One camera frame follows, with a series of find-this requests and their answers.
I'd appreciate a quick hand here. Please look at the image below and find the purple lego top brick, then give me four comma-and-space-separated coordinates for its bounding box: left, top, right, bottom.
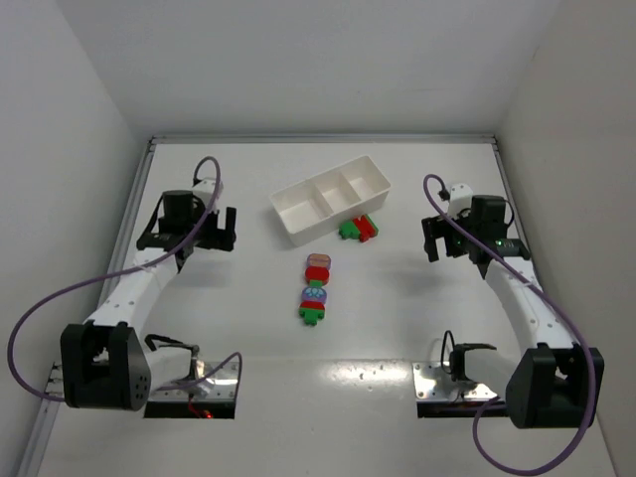
306, 253, 331, 269

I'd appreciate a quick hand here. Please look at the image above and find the purple lego brick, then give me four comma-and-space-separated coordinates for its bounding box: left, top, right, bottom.
306, 253, 331, 269
301, 286, 327, 305

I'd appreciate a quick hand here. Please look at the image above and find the red lego brick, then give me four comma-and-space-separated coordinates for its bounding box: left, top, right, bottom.
298, 301, 325, 320
304, 266, 330, 284

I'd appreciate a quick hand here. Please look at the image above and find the green lego end brick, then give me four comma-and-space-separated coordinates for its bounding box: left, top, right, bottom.
298, 307, 325, 326

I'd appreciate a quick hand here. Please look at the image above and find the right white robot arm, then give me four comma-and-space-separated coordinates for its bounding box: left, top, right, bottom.
421, 187, 604, 428

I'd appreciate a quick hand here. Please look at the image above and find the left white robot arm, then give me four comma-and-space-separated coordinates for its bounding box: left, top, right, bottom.
61, 190, 237, 410

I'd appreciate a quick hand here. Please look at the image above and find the red lego near tray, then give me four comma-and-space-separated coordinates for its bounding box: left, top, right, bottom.
354, 215, 379, 242

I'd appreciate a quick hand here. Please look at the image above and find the green lego near tray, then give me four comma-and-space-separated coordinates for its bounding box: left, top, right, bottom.
338, 218, 362, 240

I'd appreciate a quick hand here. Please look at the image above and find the white three-compartment tray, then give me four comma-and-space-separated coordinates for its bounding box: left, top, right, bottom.
270, 156, 392, 246

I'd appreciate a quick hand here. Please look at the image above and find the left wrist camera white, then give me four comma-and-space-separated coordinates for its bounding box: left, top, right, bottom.
192, 178, 224, 203

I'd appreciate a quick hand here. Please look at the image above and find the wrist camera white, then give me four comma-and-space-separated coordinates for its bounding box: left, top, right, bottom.
192, 178, 224, 203
447, 183, 473, 218

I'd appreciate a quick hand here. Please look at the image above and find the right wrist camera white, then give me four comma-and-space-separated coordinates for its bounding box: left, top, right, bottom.
447, 183, 473, 218

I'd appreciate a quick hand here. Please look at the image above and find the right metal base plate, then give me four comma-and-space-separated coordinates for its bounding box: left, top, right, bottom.
411, 362, 495, 403

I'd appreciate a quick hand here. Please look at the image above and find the metal base plate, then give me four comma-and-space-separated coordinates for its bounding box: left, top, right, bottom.
148, 357, 241, 403
411, 362, 495, 403

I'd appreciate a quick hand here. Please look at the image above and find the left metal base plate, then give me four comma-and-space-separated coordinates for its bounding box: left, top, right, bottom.
148, 357, 241, 403

